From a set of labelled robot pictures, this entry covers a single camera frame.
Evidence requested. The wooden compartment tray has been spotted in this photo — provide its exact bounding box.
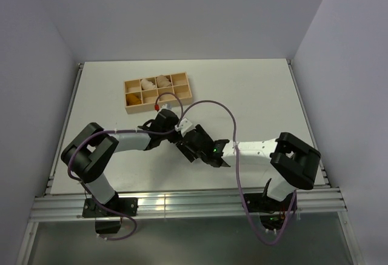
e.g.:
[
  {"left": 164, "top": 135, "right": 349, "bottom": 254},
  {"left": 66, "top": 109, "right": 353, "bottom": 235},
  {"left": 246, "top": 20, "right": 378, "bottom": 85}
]
[{"left": 124, "top": 73, "right": 193, "bottom": 114}]

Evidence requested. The mustard yellow sock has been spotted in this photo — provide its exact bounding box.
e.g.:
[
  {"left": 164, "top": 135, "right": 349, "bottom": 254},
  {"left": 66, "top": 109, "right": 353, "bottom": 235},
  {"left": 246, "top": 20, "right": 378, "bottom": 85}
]
[{"left": 125, "top": 93, "right": 142, "bottom": 106}]

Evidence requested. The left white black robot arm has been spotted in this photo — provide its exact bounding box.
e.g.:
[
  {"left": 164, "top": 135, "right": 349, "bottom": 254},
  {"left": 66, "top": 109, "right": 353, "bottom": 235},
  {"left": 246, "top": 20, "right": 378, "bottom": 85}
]
[{"left": 61, "top": 109, "right": 181, "bottom": 216}]

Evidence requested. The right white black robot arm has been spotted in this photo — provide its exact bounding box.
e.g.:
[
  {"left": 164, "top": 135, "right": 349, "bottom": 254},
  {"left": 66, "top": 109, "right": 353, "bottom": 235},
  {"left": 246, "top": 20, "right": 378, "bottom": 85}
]
[{"left": 175, "top": 120, "right": 321, "bottom": 210}]

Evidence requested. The beige rolled sock left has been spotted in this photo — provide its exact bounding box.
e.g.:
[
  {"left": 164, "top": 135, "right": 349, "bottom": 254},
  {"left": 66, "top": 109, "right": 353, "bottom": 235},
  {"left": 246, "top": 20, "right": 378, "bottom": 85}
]
[{"left": 141, "top": 78, "right": 156, "bottom": 90}]

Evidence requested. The beige rolled sock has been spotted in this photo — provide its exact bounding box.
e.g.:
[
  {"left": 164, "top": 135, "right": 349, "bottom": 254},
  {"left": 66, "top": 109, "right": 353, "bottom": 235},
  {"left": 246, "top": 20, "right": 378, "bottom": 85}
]
[
  {"left": 156, "top": 75, "right": 172, "bottom": 88},
  {"left": 141, "top": 78, "right": 156, "bottom": 90}
]

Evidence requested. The beige rolled sock right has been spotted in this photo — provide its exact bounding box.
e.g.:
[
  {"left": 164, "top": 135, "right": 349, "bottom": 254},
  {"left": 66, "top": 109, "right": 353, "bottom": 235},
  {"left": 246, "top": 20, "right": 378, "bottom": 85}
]
[{"left": 156, "top": 75, "right": 172, "bottom": 88}]

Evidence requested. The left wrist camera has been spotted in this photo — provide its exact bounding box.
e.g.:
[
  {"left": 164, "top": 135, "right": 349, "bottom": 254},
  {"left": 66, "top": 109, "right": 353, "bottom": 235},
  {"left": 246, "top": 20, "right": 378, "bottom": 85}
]
[{"left": 154, "top": 103, "right": 172, "bottom": 112}]

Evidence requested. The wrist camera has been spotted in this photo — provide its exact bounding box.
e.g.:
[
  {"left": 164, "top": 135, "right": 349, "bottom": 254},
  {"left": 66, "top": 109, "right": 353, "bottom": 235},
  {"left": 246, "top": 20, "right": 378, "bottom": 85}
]
[
  {"left": 154, "top": 103, "right": 172, "bottom": 112},
  {"left": 175, "top": 118, "right": 195, "bottom": 137}
]

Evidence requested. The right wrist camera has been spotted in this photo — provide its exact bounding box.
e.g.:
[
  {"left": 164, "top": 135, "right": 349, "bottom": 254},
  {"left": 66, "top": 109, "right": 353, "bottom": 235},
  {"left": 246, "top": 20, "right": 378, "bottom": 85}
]
[{"left": 175, "top": 118, "right": 195, "bottom": 137}]

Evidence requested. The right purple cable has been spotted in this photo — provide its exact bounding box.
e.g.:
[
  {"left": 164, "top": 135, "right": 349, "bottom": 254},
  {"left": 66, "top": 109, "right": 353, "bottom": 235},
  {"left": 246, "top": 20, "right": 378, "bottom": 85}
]
[{"left": 178, "top": 99, "right": 298, "bottom": 246}]

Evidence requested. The purple cable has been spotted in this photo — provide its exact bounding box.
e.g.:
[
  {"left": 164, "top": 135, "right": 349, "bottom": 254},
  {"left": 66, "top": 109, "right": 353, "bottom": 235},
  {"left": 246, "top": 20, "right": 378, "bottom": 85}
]
[
  {"left": 178, "top": 99, "right": 298, "bottom": 246},
  {"left": 68, "top": 92, "right": 183, "bottom": 241}
]

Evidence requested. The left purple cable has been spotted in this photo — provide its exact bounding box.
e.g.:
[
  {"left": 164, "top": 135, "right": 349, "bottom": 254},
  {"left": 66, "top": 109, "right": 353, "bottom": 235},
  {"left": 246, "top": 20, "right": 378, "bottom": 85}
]
[{"left": 68, "top": 92, "right": 183, "bottom": 241}]

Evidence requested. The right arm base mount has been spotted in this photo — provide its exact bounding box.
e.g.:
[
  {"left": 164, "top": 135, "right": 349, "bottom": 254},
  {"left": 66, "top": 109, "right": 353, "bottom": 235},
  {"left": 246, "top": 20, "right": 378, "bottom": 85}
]
[{"left": 244, "top": 193, "right": 292, "bottom": 231}]

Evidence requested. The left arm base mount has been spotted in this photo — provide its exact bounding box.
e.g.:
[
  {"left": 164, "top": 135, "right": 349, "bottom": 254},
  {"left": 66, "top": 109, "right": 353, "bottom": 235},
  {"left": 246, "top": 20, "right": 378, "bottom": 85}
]
[{"left": 82, "top": 197, "right": 138, "bottom": 240}]

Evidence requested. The aluminium rail frame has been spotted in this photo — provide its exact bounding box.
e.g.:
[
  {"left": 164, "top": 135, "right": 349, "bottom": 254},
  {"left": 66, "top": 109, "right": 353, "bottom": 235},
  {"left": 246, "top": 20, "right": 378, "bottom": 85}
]
[{"left": 28, "top": 61, "right": 349, "bottom": 220}]

